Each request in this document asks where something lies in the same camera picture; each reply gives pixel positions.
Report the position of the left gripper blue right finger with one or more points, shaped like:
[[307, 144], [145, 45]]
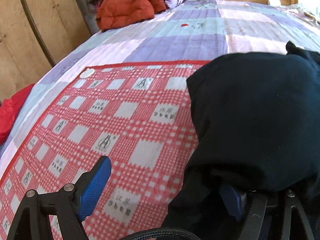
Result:
[[273, 216]]

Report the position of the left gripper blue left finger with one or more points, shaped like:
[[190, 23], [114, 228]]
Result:
[[71, 205]]

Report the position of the navy blue padded jacket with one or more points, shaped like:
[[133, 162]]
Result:
[[256, 116]]

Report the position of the red checkered blanket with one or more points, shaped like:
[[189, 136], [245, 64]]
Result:
[[138, 115]]

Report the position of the red garment at bedside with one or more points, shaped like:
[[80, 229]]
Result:
[[9, 111]]

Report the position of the purple pink patchwork bed quilt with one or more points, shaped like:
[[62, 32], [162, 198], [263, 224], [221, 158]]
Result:
[[195, 30]]

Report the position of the wooden wardrobe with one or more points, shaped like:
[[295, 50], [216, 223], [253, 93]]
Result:
[[35, 36]]

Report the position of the small white box on bed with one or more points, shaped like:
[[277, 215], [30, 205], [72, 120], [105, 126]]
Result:
[[274, 3]]

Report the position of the orange red puffer jacket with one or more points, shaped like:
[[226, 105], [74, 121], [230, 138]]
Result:
[[114, 14]]

